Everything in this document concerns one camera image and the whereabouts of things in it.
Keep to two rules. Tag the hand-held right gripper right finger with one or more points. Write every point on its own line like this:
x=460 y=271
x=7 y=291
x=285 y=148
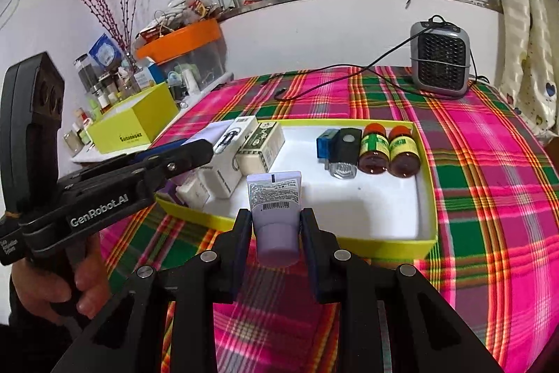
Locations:
x=309 y=255

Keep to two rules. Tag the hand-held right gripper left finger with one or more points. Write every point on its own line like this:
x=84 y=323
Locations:
x=242 y=250

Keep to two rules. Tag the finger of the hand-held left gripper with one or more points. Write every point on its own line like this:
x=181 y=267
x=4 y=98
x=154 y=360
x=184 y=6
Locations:
x=187 y=156
x=168 y=145

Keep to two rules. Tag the white box purple end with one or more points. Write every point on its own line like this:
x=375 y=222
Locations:
x=194 y=191

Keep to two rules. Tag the white box carabiner print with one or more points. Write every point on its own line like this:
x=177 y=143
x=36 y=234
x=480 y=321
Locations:
x=227 y=172

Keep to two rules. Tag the lavender tube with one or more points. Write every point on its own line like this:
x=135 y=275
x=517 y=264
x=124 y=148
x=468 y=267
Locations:
x=275 y=215

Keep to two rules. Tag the white box green pattern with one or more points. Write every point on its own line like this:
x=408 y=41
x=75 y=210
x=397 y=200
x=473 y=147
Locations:
x=260 y=148

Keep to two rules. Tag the yellow-green shallow tray box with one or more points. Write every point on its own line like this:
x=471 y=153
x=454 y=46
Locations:
x=384 y=207

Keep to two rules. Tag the blue small box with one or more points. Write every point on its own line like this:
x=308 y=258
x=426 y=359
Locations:
x=325 y=145

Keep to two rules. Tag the black box round button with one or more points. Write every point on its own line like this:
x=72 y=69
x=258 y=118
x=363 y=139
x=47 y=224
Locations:
x=347 y=145

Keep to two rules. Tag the brown bottle orange cap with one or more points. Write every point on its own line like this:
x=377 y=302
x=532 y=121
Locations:
x=404 y=152
x=374 y=150

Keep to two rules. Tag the person's left hand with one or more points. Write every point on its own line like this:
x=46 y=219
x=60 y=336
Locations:
x=94 y=281

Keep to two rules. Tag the yellow-green cardboard box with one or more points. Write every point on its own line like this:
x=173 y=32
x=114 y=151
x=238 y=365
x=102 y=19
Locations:
x=131 y=124

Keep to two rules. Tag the cluster of small jars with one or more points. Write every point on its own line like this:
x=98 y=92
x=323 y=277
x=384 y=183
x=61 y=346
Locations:
x=105 y=93

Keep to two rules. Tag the clear storage box orange lid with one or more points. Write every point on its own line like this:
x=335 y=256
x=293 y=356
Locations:
x=183 y=45

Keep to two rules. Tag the blue white packet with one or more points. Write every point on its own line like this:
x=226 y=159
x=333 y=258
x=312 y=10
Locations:
x=105 y=52

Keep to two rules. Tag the clutter pile on lid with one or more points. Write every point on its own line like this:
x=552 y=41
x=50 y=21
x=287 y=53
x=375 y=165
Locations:
x=183 y=12

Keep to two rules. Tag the pink plaid tablecloth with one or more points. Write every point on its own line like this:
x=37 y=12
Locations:
x=480 y=202

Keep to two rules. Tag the grey space heater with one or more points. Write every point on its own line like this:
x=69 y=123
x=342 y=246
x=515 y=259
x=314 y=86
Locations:
x=441 y=58

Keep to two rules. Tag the cream patterned curtain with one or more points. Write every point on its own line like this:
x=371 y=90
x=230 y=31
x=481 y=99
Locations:
x=524 y=28

